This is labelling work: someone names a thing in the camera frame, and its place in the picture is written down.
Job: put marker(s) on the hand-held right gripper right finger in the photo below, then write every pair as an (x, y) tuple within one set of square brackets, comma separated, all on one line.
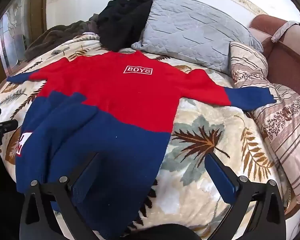
[(221, 180)]

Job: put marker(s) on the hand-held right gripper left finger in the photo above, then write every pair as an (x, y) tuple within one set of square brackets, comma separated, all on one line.
[(86, 180)]

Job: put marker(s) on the red and blue knit sweater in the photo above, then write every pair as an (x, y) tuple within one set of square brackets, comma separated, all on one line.
[(115, 92)]

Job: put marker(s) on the leaf print fleece blanket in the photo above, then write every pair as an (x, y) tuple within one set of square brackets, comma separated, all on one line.
[(202, 120)]

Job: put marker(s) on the glass door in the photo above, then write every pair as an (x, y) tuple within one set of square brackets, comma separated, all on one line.
[(10, 42)]

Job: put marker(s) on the striped floral quilt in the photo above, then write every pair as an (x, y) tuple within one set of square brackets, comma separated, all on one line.
[(285, 130)]

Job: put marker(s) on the brown fuzzy blanket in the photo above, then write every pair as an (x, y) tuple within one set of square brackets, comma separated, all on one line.
[(52, 37)]

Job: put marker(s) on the grey quilted pillow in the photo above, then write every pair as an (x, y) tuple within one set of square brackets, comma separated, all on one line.
[(190, 27)]

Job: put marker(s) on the black garment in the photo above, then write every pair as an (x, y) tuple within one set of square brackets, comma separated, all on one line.
[(122, 17)]

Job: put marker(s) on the grey cloth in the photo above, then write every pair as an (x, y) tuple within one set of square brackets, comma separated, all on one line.
[(285, 30)]

